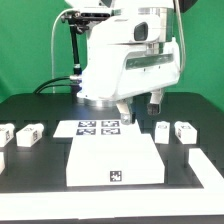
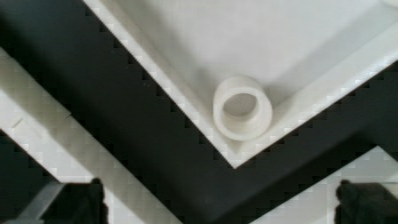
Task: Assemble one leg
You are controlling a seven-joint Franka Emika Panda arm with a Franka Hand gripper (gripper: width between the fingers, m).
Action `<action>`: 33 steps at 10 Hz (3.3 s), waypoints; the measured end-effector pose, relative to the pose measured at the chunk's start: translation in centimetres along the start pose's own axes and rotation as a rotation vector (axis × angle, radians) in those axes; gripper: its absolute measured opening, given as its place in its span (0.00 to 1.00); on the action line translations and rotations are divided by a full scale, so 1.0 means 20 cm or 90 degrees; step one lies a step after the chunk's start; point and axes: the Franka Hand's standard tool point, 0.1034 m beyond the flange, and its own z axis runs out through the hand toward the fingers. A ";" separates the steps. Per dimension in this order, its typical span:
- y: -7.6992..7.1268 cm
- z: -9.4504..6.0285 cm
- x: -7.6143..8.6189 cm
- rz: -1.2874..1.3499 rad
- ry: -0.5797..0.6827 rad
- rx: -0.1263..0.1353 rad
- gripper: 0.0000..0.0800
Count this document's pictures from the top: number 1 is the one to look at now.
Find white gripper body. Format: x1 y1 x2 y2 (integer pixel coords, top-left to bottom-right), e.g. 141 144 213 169
82 14 180 100

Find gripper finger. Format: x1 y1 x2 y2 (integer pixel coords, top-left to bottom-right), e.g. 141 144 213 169
116 99 135 125
147 89 164 115

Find white square tabletop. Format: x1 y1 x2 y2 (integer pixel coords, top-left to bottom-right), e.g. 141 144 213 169
66 134 165 187

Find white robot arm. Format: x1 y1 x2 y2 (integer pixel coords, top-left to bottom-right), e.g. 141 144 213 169
65 0 198 125

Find white sheet with markers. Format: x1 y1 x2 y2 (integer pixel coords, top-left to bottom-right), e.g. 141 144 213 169
53 119 141 138

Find white L-shaped fence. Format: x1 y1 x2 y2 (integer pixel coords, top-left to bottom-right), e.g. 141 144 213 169
0 148 224 221

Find white part left edge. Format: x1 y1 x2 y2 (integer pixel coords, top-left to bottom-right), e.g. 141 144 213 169
0 152 5 174

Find black camera stand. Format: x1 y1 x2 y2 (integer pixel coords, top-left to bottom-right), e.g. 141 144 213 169
61 11 110 75

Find black cables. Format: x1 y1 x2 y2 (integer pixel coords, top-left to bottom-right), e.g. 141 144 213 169
33 75 83 95

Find grey cable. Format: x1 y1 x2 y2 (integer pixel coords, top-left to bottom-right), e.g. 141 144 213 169
50 8 81 94

